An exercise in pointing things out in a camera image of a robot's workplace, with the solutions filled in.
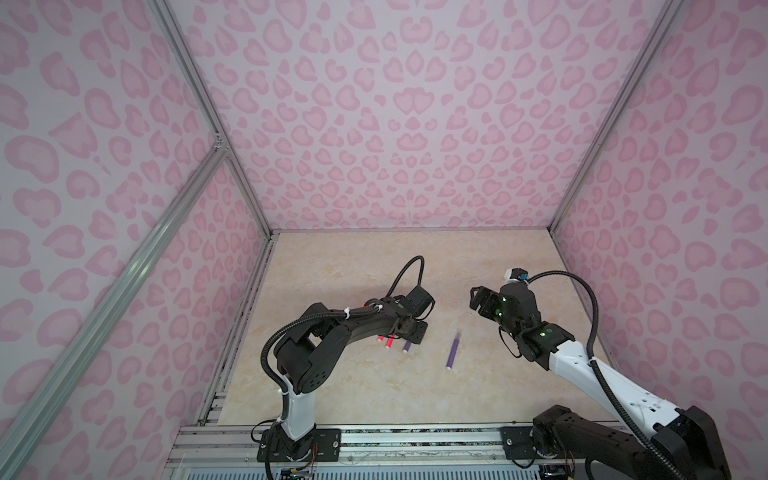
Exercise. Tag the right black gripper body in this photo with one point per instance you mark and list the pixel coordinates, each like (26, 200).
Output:
(508, 324)

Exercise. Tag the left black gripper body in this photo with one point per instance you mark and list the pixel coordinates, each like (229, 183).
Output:
(418, 331)

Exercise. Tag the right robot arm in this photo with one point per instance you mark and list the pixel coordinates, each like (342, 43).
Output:
(660, 440)

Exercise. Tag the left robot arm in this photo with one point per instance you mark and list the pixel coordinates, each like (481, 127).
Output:
(301, 355)

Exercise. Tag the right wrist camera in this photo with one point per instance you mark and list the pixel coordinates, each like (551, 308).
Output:
(516, 275)

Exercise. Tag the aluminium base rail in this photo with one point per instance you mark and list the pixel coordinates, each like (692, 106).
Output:
(387, 451)

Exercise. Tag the aluminium frame strut left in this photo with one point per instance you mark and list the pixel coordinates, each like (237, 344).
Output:
(38, 414)

